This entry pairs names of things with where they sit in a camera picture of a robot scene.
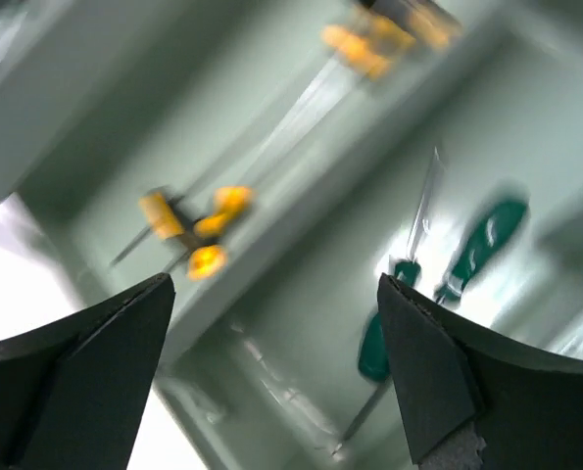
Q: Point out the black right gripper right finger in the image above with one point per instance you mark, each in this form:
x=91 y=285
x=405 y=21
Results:
x=471 y=398

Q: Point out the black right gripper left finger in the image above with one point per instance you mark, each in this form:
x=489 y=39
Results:
x=73 y=392

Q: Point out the green plastic toolbox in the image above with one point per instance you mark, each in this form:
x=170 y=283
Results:
x=103 y=101

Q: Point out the yellow black T-handle hex key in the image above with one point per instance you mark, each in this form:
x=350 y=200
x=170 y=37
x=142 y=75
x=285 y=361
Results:
x=198 y=237

